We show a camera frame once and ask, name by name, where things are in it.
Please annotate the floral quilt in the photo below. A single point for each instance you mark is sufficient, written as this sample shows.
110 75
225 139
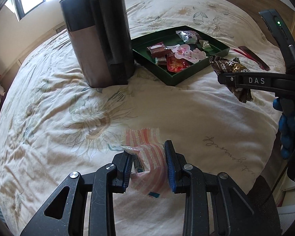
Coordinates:
64 115

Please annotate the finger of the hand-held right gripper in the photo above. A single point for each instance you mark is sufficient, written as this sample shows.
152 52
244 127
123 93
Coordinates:
226 80

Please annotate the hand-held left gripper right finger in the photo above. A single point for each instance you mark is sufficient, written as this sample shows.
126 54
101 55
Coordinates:
169 167

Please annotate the small green snack packet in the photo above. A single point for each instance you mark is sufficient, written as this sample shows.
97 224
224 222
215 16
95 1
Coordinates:
206 45

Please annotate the dark red snack packet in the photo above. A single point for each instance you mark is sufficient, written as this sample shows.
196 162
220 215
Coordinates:
158 49

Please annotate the brown snack bag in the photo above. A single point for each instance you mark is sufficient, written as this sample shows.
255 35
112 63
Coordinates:
226 66

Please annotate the person's right hand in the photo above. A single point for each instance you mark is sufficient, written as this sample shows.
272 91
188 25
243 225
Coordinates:
285 127

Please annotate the pink cartoon snack packet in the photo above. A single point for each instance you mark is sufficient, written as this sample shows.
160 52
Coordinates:
189 52

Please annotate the pink striped clear packet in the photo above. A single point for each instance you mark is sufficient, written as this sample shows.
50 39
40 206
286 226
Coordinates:
150 157

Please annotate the red phone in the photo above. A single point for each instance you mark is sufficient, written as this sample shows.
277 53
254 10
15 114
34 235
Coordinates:
254 59

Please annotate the long red snack packet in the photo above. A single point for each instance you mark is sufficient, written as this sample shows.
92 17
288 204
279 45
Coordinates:
177 65

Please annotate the tall black appliance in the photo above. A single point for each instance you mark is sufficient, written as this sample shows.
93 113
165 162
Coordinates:
100 41

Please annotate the silver snack packet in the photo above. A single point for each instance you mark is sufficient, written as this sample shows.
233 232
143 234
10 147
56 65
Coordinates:
186 35

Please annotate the green cardboard box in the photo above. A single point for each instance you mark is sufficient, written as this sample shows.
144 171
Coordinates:
142 51

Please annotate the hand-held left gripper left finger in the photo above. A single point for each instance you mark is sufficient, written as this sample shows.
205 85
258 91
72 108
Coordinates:
126 174

